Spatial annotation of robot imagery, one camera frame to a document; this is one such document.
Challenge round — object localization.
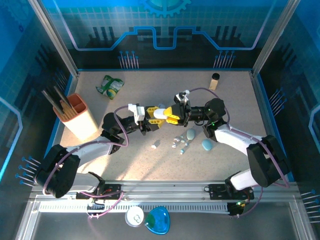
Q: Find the white oval earbud case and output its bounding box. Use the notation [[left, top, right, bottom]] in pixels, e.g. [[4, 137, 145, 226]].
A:
[[153, 107, 168, 120]]

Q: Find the blue oval earbud case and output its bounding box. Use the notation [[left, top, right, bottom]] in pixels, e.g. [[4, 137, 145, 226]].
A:
[[201, 138, 213, 152]]

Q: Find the beige bottle with black cap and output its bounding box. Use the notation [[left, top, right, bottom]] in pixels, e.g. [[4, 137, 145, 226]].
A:
[[208, 72, 221, 91]]

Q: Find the orange rimmed cream utensil holder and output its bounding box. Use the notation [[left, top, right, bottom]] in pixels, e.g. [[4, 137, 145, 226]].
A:
[[52, 92, 99, 141]]

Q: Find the green white snack bag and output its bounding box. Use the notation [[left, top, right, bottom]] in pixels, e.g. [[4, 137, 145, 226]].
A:
[[95, 74, 125, 101]]

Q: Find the wooden chopstick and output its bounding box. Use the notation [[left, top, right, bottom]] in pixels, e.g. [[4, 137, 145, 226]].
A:
[[64, 101, 78, 118], [59, 99, 73, 121]]

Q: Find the black chopstick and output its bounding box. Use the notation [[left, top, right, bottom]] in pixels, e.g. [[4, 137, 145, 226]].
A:
[[41, 89, 68, 118], [53, 85, 75, 110]]

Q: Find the white round lid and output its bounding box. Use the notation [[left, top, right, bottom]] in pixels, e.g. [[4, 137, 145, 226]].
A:
[[124, 206, 145, 228]]

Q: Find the blue transparent heart-shaped container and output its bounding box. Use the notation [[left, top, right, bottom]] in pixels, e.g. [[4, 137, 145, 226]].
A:
[[143, 206, 170, 236]]

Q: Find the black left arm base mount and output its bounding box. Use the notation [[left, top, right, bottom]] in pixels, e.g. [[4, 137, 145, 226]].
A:
[[75, 183, 124, 201]]

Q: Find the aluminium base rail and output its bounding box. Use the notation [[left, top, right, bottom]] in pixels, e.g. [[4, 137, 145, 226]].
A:
[[31, 179, 301, 202]]

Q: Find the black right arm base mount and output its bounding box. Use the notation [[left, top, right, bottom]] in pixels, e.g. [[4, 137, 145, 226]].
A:
[[208, 183, 255, 201]]

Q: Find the white slotted cable duct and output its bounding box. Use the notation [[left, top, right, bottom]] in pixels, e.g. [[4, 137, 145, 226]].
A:
[[38, 201, 231, 214]]

